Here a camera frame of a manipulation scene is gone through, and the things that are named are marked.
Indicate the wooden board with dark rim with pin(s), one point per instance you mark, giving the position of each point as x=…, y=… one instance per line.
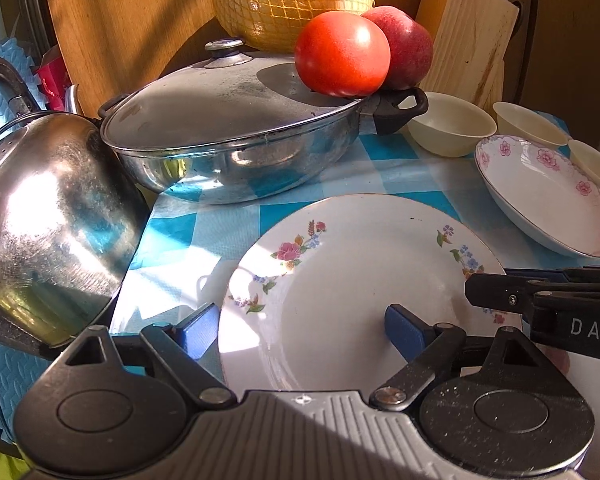
x=570, y=35

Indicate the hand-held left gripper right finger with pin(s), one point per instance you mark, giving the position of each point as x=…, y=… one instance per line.
x=405, y=332

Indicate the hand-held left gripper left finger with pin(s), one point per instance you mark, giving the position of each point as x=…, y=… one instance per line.
x=200, y=330

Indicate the round wooden cutting board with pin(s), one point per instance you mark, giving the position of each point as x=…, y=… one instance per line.
x=130, y=20

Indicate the metal tray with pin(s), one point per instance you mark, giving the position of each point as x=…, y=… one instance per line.
x=30, y=0

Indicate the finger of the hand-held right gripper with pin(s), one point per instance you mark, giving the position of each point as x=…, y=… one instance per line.
x=500, y=292

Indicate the deep plate with pink flowers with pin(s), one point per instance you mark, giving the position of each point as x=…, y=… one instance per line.
x=545, y=200

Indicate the red packet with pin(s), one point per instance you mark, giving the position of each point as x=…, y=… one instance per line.
x=52, y=82

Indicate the pomelo in yellow net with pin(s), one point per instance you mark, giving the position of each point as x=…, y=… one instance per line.
x=280, y=0

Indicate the steel kettle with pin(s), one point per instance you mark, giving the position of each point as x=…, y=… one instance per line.
x=55, y=220

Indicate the red tomato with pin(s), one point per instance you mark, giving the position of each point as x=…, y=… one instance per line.
x=340, y=55

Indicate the red apple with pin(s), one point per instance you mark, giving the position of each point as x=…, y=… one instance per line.
x=410, y=45

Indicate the white plate with colourful flowers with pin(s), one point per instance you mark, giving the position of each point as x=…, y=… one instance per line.
x=340, y=300

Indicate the small white bowl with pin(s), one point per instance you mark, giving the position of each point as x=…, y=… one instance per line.
x=530, y=122
x=597, y=165

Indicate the steel pan lid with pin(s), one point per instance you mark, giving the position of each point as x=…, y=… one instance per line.
x=205, y=100

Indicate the wooden knife block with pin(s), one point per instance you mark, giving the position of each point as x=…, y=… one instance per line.
x=465, y=40

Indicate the large white bowl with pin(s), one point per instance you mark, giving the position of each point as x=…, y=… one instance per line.
x=450, y=125

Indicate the blue white checkered tablecloth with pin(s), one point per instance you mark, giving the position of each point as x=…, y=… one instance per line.
x=205, y=230

